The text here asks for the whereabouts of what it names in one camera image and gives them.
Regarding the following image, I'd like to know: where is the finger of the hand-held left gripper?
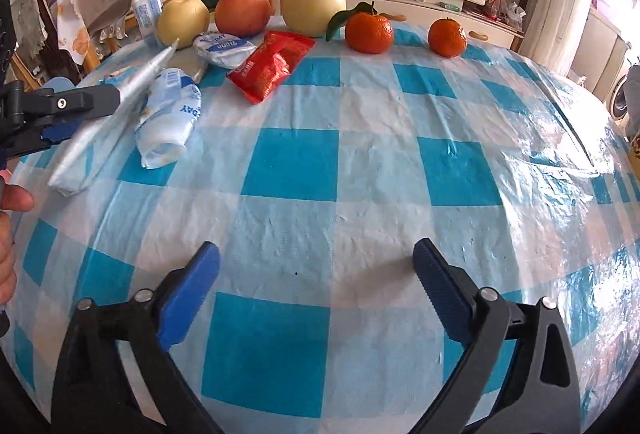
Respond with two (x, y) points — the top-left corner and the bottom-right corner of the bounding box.
(23, 84), (123, 125)
(0, 118), (87, 161)

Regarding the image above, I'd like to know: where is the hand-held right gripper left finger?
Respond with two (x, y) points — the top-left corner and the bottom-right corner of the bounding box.
(50, 241), (223, 434)

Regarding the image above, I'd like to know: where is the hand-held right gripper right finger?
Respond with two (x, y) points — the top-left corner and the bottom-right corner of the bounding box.
(412, 238), (581, 434)

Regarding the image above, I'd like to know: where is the large white wipes pack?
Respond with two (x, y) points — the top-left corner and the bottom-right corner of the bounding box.
(47, 38), (182, 199)

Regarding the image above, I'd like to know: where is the small white blue wrapper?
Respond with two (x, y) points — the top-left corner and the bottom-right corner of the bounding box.
(192, 31), (258, 68)

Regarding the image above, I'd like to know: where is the small red packet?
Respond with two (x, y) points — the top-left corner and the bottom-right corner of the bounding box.
(226, 30), (317, 105)

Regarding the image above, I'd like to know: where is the person's left hand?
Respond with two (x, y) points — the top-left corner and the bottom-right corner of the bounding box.
(0, 169), (36, 305)

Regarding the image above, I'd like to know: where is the dark wooden chair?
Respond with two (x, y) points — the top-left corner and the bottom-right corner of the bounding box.
(34, 0), (83, 87)

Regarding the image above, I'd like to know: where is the white orange print cloth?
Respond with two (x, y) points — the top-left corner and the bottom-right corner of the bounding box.
(54, 0), (93, 67)

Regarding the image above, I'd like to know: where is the white plastic bottle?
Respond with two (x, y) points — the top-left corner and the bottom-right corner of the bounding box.
(130, 0), (165, 49)

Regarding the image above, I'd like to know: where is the blue white checkered tablecloth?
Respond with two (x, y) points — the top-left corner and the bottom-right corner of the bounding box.
(0, 16), (640, 434)

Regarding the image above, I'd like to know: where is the small yellow pear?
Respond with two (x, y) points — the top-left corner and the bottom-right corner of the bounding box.
(156, 0), (211, 49)

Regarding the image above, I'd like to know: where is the red apple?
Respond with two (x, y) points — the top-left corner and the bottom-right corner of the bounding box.
(215, 0), (273, 38)

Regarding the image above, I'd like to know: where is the small mandarin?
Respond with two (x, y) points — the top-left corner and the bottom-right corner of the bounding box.
(427, 17), (469, 59)

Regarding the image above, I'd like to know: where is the large yellow pear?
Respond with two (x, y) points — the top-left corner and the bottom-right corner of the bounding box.
(281, 0), (348, 38)

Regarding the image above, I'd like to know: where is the washing machine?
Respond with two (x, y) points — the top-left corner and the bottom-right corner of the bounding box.
(606, 58), (632, 121)

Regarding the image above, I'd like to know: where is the mandarin with green leaf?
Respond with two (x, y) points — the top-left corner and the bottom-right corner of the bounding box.
(325, 2), (396, 55)

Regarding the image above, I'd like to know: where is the cream tv cabinet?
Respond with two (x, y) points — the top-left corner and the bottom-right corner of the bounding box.
(220, 0), (526, 52)

